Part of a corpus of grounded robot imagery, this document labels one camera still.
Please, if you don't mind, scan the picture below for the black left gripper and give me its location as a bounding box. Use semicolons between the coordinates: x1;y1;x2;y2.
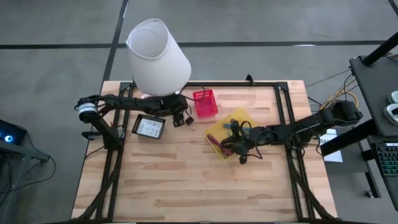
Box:
167;94;190;128

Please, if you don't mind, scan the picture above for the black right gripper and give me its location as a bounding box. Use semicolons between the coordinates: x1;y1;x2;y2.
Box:
220;126;269;156

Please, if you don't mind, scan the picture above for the blue braided USB cable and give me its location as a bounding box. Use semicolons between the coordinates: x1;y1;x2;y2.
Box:
223;123;252;132

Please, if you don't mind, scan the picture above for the black cable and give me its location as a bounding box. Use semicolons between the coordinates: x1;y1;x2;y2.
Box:
228;118;253;139

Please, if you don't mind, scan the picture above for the green acer box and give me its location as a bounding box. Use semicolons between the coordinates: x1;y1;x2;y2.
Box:
131;113;167;140

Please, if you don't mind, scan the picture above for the yellow translucent plastic bin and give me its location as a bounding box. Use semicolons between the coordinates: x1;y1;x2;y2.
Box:
204;107;265;162

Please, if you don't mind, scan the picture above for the red plastic basket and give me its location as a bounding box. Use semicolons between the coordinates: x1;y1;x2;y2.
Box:
192;89;219;119

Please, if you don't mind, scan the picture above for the white shade silver table lamp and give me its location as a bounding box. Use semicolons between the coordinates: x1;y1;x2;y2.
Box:
125;17;193;99

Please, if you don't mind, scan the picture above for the white paper sheet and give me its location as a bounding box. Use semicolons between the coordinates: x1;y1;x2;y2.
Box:
319;128;344;164

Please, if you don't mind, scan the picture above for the black stand base beam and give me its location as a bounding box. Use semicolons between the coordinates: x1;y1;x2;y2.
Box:
319;119;379;157

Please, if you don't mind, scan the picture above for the black side table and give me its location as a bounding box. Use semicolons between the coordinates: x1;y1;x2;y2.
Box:
349;54;398;138

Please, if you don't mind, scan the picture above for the grey stand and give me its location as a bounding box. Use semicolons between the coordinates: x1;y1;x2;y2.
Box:
0;141;51;164

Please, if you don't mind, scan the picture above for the black backlit keyboard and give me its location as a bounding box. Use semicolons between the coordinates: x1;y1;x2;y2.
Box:
374;141;398;178

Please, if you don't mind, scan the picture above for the black device with blue light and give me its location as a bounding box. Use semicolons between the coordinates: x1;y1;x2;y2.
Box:
0;119;28;146

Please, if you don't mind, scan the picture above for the black pole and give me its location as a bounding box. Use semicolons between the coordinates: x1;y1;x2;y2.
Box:
362;30;398;68

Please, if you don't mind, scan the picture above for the black table frame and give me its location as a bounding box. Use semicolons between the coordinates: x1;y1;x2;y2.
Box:
72;80;336;224

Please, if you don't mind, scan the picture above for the yellow cable bundle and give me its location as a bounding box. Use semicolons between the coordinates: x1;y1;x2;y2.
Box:
319;86;359;110

